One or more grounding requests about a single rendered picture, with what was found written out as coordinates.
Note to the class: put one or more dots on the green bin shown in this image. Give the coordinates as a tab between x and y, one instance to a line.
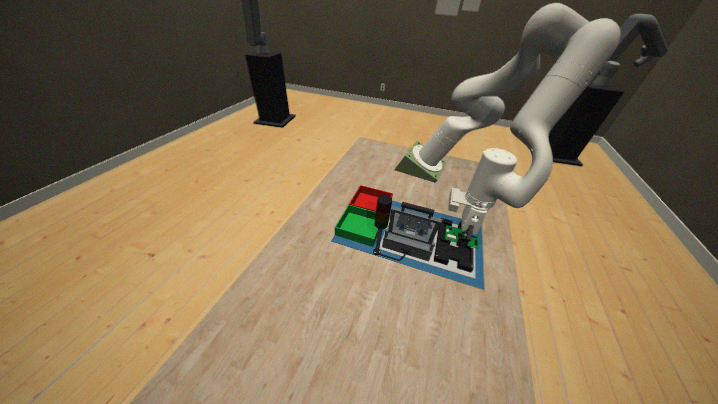
357	224

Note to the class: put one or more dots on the red open box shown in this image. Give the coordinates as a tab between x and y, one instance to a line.
366	197

